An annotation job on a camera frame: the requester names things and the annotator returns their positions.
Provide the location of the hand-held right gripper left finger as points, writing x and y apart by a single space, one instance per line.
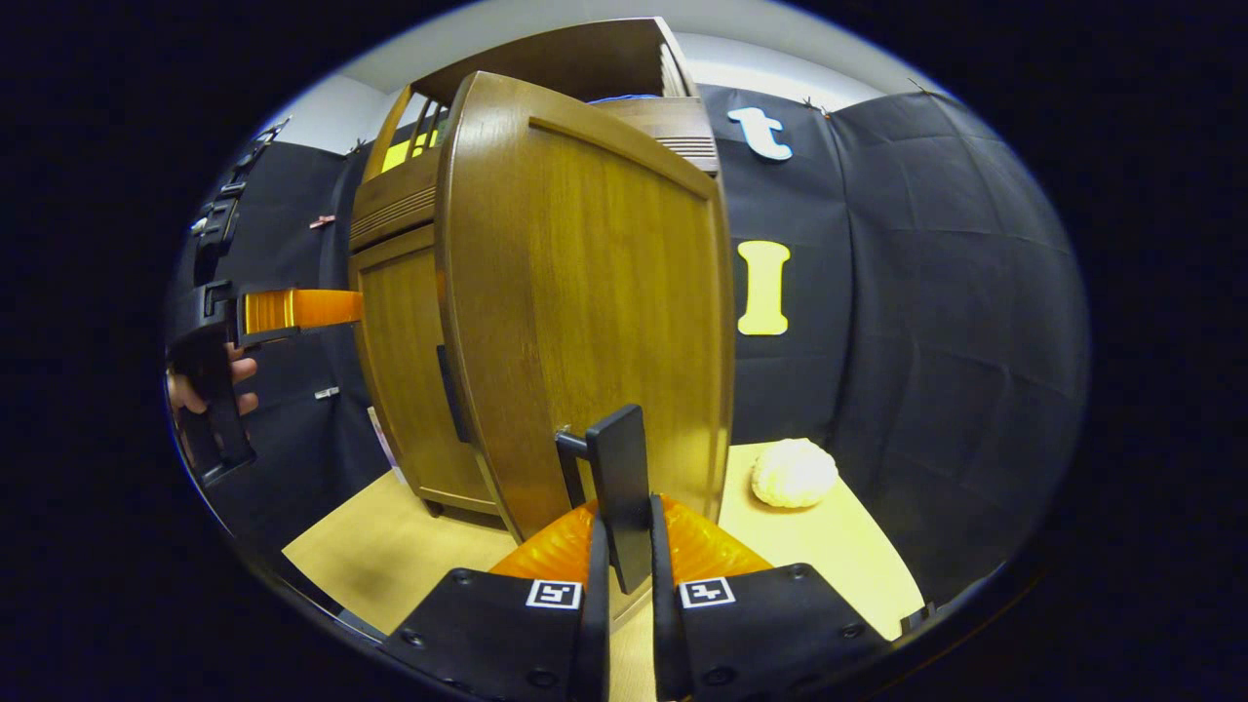
593 643

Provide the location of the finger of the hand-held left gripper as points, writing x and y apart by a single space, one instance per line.
302 310

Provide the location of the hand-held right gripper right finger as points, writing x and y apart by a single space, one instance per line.
665 634

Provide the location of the wooden shoe cabinet door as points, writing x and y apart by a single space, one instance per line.
585 292
405 370

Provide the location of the wooden double-door shoe cabinet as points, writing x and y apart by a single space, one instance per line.
546 58

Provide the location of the cream knitted ball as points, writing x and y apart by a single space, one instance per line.
795 473

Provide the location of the black backdrop cloth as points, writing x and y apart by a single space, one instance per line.
926 292

